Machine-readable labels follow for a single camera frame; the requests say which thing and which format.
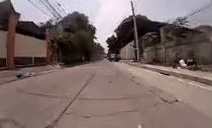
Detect vehicle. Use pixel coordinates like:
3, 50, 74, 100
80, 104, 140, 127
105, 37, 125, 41
108, 53, 121, 63

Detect grey concrete road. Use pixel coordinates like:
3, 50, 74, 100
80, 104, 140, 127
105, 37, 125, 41
0, 59, 212, 128

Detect clump of trees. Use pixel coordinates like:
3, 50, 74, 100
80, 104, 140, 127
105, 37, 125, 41
40, 11, 106, 65

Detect tall utility pole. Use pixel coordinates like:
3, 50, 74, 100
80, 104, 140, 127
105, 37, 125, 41
129, 0, 141, 62

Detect dark leafy trees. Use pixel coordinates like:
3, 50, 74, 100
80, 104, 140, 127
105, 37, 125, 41
105, 14, 168, 56

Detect raised concrete pavement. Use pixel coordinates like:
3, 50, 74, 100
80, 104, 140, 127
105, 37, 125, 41
120, 59, 212, 88

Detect heap of rubbish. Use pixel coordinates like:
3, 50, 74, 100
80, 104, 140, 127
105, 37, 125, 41
173, 57, 204, 72

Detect pale debris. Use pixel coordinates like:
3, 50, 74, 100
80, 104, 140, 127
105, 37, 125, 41
15, 71, 37, 80

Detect dark roofed building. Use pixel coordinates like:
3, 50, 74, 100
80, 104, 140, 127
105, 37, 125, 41
0, 0, 48, 41

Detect concrete verge strip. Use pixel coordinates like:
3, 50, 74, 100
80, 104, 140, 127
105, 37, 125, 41
0, 63, 63, 88

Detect grey stained wall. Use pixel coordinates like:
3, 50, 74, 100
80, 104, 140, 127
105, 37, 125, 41
119, 25, 212, 66

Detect overhead wires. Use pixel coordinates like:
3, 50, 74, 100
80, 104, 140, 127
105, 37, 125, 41
27, 0, 69, 22

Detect beige wall with brick pillars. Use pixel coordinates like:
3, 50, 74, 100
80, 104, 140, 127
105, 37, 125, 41
0, 13, 54, 70

